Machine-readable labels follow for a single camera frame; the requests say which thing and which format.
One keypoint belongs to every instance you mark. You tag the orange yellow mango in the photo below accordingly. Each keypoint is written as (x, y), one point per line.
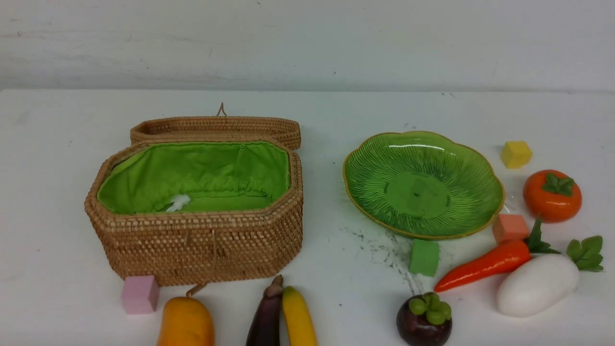
(186, 322)

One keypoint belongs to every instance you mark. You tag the dark purple mangosteen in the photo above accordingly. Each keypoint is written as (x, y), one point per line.
(424, 320)

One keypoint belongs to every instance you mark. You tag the green glass leaf plate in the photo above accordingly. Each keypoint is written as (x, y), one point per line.
(422, 185)

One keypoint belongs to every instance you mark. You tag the yellow foam cube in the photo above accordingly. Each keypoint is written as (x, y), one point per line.
(515, 154)

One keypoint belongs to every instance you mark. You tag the yellow banana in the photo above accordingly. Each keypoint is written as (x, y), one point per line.
(299, 325)

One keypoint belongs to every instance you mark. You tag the orange persimmon with green calyx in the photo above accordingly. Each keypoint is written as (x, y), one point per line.
(552, 196)

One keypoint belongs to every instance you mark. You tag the dark purple eggplant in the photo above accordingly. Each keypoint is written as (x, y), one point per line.
(265, 327)

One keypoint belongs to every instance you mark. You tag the orange carrot with green leaves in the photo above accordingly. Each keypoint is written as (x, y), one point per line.
(504, 258)

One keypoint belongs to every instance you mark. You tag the white radish with green leaves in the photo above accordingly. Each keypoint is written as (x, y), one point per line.
(547, 279)

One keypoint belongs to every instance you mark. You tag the salmon pink foam cube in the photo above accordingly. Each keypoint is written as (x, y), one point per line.
(509, 227)

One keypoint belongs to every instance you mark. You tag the green foam cube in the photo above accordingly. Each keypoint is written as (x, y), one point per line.
(424, 257)

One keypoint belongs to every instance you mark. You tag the woven wicker basket lid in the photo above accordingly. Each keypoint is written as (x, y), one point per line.
(284, 131)

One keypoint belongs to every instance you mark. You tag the woven wicker basket green lining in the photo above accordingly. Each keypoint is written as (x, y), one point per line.
(199, 211)

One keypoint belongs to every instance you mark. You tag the light pink foam cube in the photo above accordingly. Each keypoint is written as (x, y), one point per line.
(140, 295)

